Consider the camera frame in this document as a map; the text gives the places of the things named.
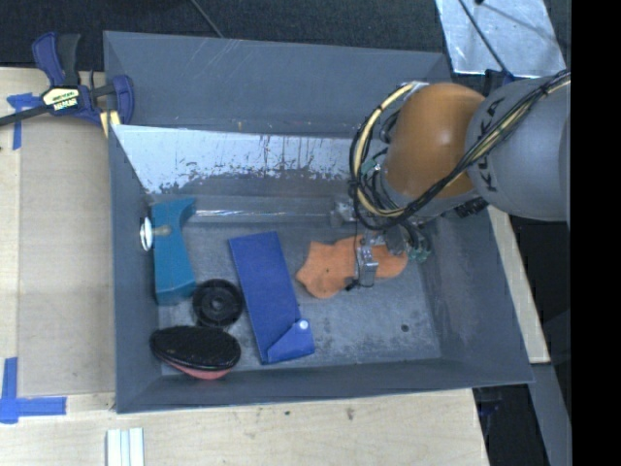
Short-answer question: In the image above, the grey metal bin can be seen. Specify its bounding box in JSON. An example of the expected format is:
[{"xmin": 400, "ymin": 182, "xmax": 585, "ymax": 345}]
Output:
[{"xmin": 102, "ymin": 30, "xmax": 536, "ymax": 415}]

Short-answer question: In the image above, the blue flat pouch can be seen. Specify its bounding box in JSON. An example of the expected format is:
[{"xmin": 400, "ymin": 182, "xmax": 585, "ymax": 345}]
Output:
[{"xmin": 227, "ymin": 230, "xmax": 317, "ymax": 366}]

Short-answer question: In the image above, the teal block with white knob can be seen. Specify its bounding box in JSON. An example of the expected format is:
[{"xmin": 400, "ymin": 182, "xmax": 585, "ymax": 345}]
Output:
[{"xmin": 139, "ymin": 196, "xmax": 199, "ymax": 308}]

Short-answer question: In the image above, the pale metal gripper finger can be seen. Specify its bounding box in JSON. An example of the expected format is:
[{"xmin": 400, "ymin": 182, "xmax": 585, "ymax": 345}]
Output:
[
  {"xmin": 355, "ymin": 245, "xmax": 380, "ymax": 289},
  {"xmin": 331, "ymin": 200, "xmax": 359, "ymax": 229}
]

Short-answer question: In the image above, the pale wood board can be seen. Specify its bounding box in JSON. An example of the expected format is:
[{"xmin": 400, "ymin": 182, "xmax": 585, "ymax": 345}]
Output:
[{"xmin": 16, "ymin": 114, "xmax": 118, "ymax": 398}]

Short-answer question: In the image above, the black plastic wheel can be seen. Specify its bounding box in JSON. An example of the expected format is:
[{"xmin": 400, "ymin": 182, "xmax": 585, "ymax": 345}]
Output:
[{"xmin": 191, "ymin": 278, "xmax": 245, "ymax": 330}]

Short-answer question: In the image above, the black oval brush red base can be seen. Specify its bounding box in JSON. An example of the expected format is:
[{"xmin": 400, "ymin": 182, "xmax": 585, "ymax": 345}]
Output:
[{"xmin": 148, "ymin": 325, "xmax": 243, "ymax": 382}]

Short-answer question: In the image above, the orange cloth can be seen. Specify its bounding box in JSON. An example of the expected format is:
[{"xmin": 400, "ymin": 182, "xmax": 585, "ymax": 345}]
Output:
[{"xmin": 295, "ymin": 235, "xmax": 410, "ymax": 301}]

